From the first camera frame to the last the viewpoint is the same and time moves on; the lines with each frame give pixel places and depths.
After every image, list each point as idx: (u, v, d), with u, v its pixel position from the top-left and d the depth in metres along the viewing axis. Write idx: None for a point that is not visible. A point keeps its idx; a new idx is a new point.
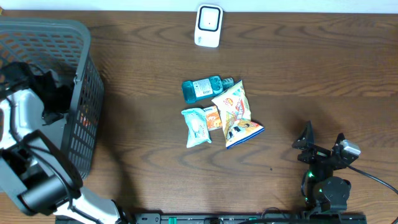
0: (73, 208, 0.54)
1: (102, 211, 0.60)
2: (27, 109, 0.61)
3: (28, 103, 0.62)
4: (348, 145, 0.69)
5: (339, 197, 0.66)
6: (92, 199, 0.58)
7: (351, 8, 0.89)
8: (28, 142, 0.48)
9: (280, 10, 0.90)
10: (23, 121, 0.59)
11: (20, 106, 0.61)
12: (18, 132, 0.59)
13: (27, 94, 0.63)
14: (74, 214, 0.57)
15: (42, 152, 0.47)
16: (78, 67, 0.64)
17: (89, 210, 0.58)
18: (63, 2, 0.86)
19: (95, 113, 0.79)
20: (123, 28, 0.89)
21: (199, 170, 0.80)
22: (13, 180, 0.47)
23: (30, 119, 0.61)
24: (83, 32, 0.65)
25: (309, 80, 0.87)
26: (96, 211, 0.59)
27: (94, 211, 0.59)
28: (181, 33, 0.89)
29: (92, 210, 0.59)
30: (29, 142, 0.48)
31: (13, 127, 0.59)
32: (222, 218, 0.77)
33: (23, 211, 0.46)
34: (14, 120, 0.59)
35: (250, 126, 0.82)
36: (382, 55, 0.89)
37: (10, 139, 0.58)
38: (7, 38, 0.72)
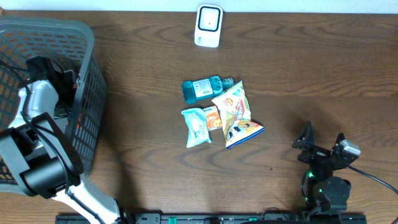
0: (71, 195, 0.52)
1: (100, 205, 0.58)
2: (42, 96, 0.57)
3: (45, 92, 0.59)
4: (348, 145, 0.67)
5: (338, 197, 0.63)
6: (92, 190, 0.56)
7: (350, 8, 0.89)
8: (36, 122, 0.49)
9: (279, 10, 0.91)
10: (35, 106, 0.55)
11: (36, 94, 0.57)
12: (30, 115, 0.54)
13: (45, 84, 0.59)
14: (71, 203, 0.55)
15: (47, 133, 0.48)
16: (82, 68, 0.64)
17: (88, 201, 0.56)
18: (65, 2, 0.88)
19: (97, 114, 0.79)
20: (124, 28, 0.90)
21: (199, 170, 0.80)
22: (19, 159, 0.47)
23: (43, 105, 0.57)
24: (87, 33, 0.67)
25: (310, 81, 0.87)
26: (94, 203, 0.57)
27: (92, 203, 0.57)
28: (181, 33, 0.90)
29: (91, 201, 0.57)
30: (37, 123, 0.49)
31: (26, 110, 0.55)
32: (222, 218, 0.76)
33: (24, 190, 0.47)
34: (28, 104, 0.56)
35: (249, 126, 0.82)
36: (381, 55, 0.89)
37: (22, 121, 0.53)
38: (12, 37, 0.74)
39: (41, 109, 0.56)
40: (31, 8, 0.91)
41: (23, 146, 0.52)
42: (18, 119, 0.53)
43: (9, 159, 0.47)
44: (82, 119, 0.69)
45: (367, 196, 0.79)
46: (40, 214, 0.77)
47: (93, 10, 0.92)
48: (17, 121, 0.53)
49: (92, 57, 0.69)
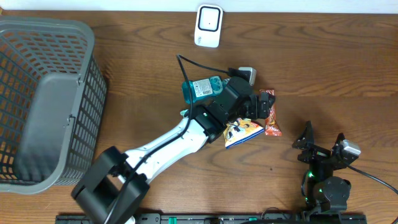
0: (181, 137, 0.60)
1: (155, 172, 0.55)
2: (195, 143, 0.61)
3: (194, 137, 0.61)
4: (348, 145, 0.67)
5: (338, 197, 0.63)
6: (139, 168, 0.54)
7: (350, 8, 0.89)
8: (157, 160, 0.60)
9: (280, 10, 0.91)
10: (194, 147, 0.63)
11: (194, 139, 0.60)
12: (194, 134, 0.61)
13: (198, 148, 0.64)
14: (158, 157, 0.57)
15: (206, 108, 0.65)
16: (82, 68, 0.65)
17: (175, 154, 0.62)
18: (64, 2, 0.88)
19: (96, 116, 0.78)
20: (124, 28, 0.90)
21: (199, 170, 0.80)
22: (198, 129, 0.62)
23: (166, 152, 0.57)
24: (86, 33, 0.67)
25: (310, 81, 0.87)
26: (152, 154, 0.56)
27: (165, 152, 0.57)
28: (181, 33, 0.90)
29: (170, 155, 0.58)
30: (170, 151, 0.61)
31: (194, 134, 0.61)
32: (222, 218, 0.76)
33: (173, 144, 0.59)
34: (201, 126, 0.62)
35: (249, 126, 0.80)
36: (382, 55, 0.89)
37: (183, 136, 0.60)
38: (12, 37, 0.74)
39: (168, 154, 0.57)
40: (30, 9, 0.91)
41: (216, 112, 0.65)
42: (188, 132, 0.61)
43: (193, 128, 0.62)
44: (82, 118, 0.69)
45: (367, 196, 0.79)
46: (41, 214, 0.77)
47: (94, 10, 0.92)
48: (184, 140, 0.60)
49: (92, 57, 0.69)
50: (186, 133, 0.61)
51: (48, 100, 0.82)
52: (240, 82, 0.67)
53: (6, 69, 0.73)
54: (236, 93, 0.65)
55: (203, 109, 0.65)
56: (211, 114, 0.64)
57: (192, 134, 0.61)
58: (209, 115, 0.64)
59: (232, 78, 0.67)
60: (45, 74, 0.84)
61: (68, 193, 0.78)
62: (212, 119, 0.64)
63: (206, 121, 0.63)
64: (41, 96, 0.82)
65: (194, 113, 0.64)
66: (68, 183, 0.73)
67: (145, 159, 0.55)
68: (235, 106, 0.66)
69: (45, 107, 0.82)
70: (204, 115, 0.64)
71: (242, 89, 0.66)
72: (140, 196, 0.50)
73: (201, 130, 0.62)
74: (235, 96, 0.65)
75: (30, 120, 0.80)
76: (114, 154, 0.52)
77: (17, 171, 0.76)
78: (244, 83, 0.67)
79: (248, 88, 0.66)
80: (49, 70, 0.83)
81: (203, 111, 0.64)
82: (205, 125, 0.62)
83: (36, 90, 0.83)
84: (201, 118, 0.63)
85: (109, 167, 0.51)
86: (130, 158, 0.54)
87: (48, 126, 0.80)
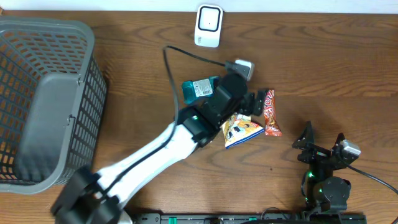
0: (164, 148, 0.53)
1: (131, 190, 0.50)
2: (182, 152, 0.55)
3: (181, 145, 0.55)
4: (348, 145, 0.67)
5: (338, 197, 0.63)
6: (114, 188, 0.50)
7: (350, 8, 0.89)
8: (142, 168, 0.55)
9: (280, 10, 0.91)
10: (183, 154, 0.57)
11: (180, 149, 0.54)
12: (180, 143, 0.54)
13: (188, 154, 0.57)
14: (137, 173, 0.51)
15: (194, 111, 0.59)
16: (82, 68, 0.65)
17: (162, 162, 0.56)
18: (64, 2, 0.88)
19: (96, 116, 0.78)
20: (124, 28, 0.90)
21: (199, 170, 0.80)
22: (185, 137, 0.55)
23: (145, 165, 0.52)
24: (86, 33, 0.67)
25: (310, 81, 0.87)
26: (129, 171, 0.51)
27: (145, 167, 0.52)
28: (181, 33, 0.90)
29: (150, 169, 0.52)
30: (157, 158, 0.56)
31: (180, 144, 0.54)
32: (222, 218, 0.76)
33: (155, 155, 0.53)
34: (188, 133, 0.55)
35: (250, 126, 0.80)
36: (382, 55, 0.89)
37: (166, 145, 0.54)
38: (12, 37, 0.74)
39: (148, 167, 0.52)
40: (30, 9, 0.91)
41: (207, 115, 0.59)
42: (173, 140, 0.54)
43: (180, 135, 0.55)
44: (82, 119, 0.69)
45: (367, 196, 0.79)
46: (41, 214, 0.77)
47: (94, 10, 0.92)
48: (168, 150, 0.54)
49: (92, 57, 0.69)
50: (171, 142, 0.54)
51: (47, 101, 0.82)
52: (234, 81, 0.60)
53: (6, 69, 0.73)
54: (228, 94, 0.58)
55: (193, 111, 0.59)
56: (202, 117, 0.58)
57: (178, 144, 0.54)
58: (199, 119, 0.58)
59: (226, 76, 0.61)
60: (45, 74, 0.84)
61: None
62: (204, 122, 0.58)
63: (195, 126, 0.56)
64: (41, 96, 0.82)
65: (181, 117, 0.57)
66: (68, 183, 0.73)
67: (120, 178, 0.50)
68: (228, 107, 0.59)
69: (44, 107, 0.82)
70: (194, 118, 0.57)
71: (234, 89, 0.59)
72: (114, 219, 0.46)
73: (188, 139, 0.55)
74: (227, 97, 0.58)
75: (30, 120, 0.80)
76: (86, 175, 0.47)
77: (17, 171, 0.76)
78: (238, 82, 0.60)
79: (242, 88, 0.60)
80: (49, 70, 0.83)
81: (193, 114, 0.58)
82: (194, 130, 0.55)
83: (36, 90, 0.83)
84: (190, 121, 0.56)
85: (81, 188, 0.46)
86: (103, 179, 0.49)
87: (48, 126, 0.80)
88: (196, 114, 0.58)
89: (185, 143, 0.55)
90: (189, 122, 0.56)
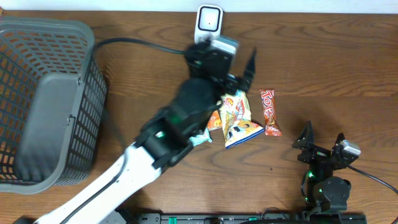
0: (116, 182, 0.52)
1: None
2: (142, 178, 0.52)
3: (137, 174, 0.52)
4: (348, 145, 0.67)
5: (338, 197, 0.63)
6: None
7: (350, 8, 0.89)
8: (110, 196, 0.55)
9: (280, 10, 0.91)
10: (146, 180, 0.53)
11: (135, 180, 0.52)
12: (134, 172, 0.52)
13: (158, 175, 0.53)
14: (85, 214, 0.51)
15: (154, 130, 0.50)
16: (82, 68, 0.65)
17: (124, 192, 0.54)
18: (65, 2, 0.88)
19: (96, 116, 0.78)
20: (124, 28, 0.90)
21: (199, 170, 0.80)
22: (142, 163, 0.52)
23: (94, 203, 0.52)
24: (87, 33, 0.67)
25: (310, 81, 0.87)
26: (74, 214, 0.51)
27: (97, 202, 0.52)
28: (181, 33, 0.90)
29: (101, 206, 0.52)
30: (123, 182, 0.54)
31: (133, 173, 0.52)
32: (222, 218, 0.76)
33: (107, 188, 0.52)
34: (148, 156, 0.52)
35: (249, 126, 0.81)
36: (382, 55, 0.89)
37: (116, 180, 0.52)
38: (12, 37, 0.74)
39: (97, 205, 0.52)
40: (30, 9, 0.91)
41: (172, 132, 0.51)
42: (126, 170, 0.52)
43: (139, 159, 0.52)
44: (82, 119, 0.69)
45: (367, 196, 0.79)
46: (41, 214, 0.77)
47: (94, 10, 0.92)
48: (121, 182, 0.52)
49: (92, 57, 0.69)
50: (125, 172, 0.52)
51: (47, 101, 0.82)
52: (195, 93, 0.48)
53: (6, 68, 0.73)
54: (183, 111, 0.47)
55: (157, 126, 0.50)
56: (168, 134, 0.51)
57: (133, 172, 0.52)
58: (164, 136, 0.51)
59: (186, 86, 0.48)
60: (45, 74, 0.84)
61: (68, 193, 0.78)
62: (169, 140, 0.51)
63: (160, 145, 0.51)
64: (41, 96, 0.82)
65: (143, 135, 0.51)
66: (68, 183, 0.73)
67: (71, 217, 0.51)
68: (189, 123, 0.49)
69: (44, 107, 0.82)
70: (158, 136, 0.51)
71: (188, 104, 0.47)
72: None
73: (147, 166, 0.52)
74: (183, 116, 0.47)
75: (30, 120, 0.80)
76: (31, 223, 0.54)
77: (17, 171, 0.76)
78: (201, 91, 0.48)
79: (203, 103, 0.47)
80: (49, 70, 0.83)
81: (157, 130, 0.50)
82: (157, 152, 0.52)
83: (36, 90, 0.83)
84: (155, 139, 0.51)
85: None
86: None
87: (48, 126, 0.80)
88: (161, 129, 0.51)
89: (140, 173, 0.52)
90: (153, 141, 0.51)
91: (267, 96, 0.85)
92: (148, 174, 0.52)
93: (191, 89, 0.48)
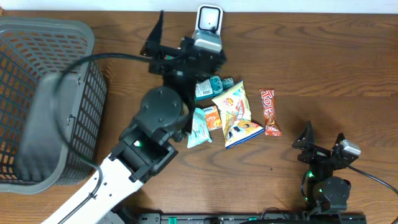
0: (93, 197, 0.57)
1: None
2: (119, 192, 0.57)
3: (113, 188, 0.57)
4: (349, 145, 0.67)
5: (338, 197, 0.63)
6: None
7: (351, 8, 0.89)
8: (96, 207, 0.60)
9: (280, 10, 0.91)
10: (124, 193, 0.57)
11: (111, 194, 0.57)
12: (109, 186, 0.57)
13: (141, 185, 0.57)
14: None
15: (130, 141, 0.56)
16: (82, 69, 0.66)
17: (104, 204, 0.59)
18: (65, 2, 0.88)
19: (96, 116, 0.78)
20: (124, 28, 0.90)
21: (199, 170, 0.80)
22: (117, 177, 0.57)
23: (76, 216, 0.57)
24: (87, 33, 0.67)
25: (310, 81, 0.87)
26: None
27: (78, 216, 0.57)
28: (181, 33, 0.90)
29: (83, 219, 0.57)
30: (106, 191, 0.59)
31: (107, 188, 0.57)
32: (222, 218, 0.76)
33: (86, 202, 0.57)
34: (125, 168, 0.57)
35: (249, 126, 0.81)
36: (381, 55, 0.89)
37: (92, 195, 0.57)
38: (12, 37, 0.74)
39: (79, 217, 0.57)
40: (30, 9, 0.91)
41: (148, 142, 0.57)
42: (102, 185, 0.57)
43: (115, 173, 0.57)
44: (82, 119, 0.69)
45: (367, 196, 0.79)
46: (41, 214, 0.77)
47: (94, 10, 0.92)
48: (99, 195, 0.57)
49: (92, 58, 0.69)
50: (102, 186, 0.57)
51: (47, 101, 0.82)
52: (163, 105, 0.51)
53: (6, 68, 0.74)
54: (151, 124, 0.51)
55: (134, 136, 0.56)
56: (145, 142, 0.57)
57: (111, 186, 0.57)
58: (142, 145, 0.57)
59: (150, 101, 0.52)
60: (45, 74, 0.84)
61: (68, 193, 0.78)
62: (145, 150, 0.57)
63: (137, 155, 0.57)
64: (41, 96, 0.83)
65: (120, 146, 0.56)
66: (68, 183, 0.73)
67: None
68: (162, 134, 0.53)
69: (44, 107, 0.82)
70: (136, 146, 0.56)
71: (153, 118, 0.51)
72: None
73: (124, 178, 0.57)
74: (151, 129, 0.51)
75: (30, 120, 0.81)
76: None
77: (17, 171, 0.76)
78: (168, 101, 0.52)
79: (168, 114, 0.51)
80: (49, 70, 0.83)
81: (135, 140, 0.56)
82: (137, 162, 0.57)
83: (36, 90, 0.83)
84: (133, 149, 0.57)
85: None
86: None
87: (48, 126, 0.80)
88: (138, 139, 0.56)
89: (117, 188, 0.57)
90: (132, 150, 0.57)
91: (267, 95, 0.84)
92: (124, 188, 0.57)
93: (157, 101, 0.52)
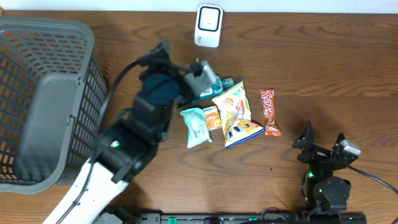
0: (78, 205, 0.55)
1: None
2: (104, 195, 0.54)
3: (96, 192, 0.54)
4: (348, 145, 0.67)
5: (338, 197, 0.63)
6: None
7: (351, 8, 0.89)
8: None
9: (280, 10, 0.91)
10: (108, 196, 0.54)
11: (95, 199, 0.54)
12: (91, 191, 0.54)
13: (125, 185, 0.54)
14: None
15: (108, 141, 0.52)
16: (82, 68, 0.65)
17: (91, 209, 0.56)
18: (65, 2, 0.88)
19: (96, 116, 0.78)
20: (124, 28, 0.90)
21: (199, 170, 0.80)
22: (99, 181, 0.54)
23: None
24: (87, 33, 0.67)
25: (310, 81, 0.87)
26: None
27: None
28: (181, 33, 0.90)
29: None
30: None
31: (90, 193, 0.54)
32: (222, 218, 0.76)
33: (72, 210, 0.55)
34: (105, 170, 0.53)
35: (249, 126, 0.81)
36: (381, 55, 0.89)
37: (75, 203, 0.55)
38: (12, 37, 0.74)
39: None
40: (30, 9, 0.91)
41: (129, 138, 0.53)
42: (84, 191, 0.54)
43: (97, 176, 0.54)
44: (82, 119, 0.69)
45: (368, 196, 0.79)
46: (41, 214, 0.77)
47: (94, 10, 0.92)
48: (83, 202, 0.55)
49: (92, 57, 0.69)
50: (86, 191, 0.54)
51: (47, 101, 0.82)
52: (160, 88, 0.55)
53: (6, 69, 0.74)
54: (149, 104, 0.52)
55: (113, 135, 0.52)
56: (124, 141, 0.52)
57: (93, 190, 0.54)
58: (120, 144, 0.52)
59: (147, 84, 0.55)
60: (45, 74, 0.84)
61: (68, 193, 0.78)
62: (127, 147, 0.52)
63: (118, 155, 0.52)
64: (41, 96, 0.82)
65: (97, 147, 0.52)
66: (68, 183, 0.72)
67: None
68: (155, 116, 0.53)
69: (45, 107, 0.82)
70: (115, 144, 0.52)
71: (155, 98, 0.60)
72: None
73: (107, 181, 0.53)
74: (151, 108, 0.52)
75: (30, 120, 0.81)
76: None
77: (17, 170, 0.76)
78: (165, 85, 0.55)
79: (171, 96, 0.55)
80: (49, 70, 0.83)
81: (114, 139, 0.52)
82: (117, 163, 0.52)
83: (36, 90, 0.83)
84: (111, 150, 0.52)
85: None
86: None
87: (48, 126, 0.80)
88: (117, 139, 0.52)
89: (100, 192, 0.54)
90: (111, 151, 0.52)
91: (267, 96, 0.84)
92: (107, 191, 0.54)
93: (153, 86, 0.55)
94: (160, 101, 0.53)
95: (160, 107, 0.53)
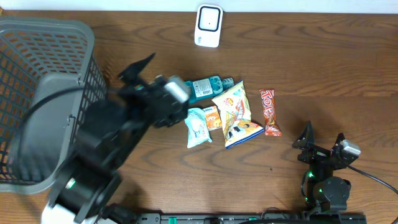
0: None
1: None
2: None
3: None
4: (348, 145, 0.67)
5: (338, 197, 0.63)
6: None
7: (351, 8, 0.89)
8: None
9: (280, 10, 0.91)
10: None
11: None
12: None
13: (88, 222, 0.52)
14: None
15: (63, 183, 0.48)
16: (82, 68, 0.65)
17: None
18: (65, 2, 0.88)
19: None
20: (124, 28, 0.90)
21: (199, 170, 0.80)
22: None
23: None
24: (87, 33, 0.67)
25: (310, 81, 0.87)
26: None
27: None
28: (181, 33, 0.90)
29: None
30: None
31: None
32: (222, 218, 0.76)
33: None
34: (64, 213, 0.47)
35: (249, 126, 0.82)
36: (381, 55, 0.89)
37: None
38: (12, 37, 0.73)
39: None
40: (30, 9, 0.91)
41: (86, 174, 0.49)
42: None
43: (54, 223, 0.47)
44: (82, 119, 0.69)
45: (367, 196, 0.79)
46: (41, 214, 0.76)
47: (94, 10, 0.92)
48: None
49: (92, 57, 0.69)
50: None
51: (48, 101, 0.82)
52: (101, 116, 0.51)
53: (6, 68, 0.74)
54: (94, 134, 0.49)
55: (68, 176, 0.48)
56: (80, 177, 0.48)
57: None
58: (78, 182, 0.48)
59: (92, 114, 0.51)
60: (45, 74, 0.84)
61: None
62: (86, 183, 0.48)
63: (78, 193, 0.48)
64: (41, 96, 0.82)
65: (54, 195, 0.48)
66: None
67: None
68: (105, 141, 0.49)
69: (45, 107, 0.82)
70: (71, 184, 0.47)
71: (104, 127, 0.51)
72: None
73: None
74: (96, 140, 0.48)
75: (30, 120, 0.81)
76: None
77: (17, 170, 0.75)
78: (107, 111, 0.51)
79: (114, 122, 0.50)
80: (49, 70, 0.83)
81: (68, 179, 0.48)
82: (74, 203, 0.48)
83: (36, 90, 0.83)
84: (67, 190, 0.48)
85: None
86: None
87: (48, 126, 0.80)
88: (72, 177, 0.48)
89: None
90: (68, 193, 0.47)
91: (267, 95, 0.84)
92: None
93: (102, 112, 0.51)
94: (104, 130, 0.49)
95: (109, 137, 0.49)
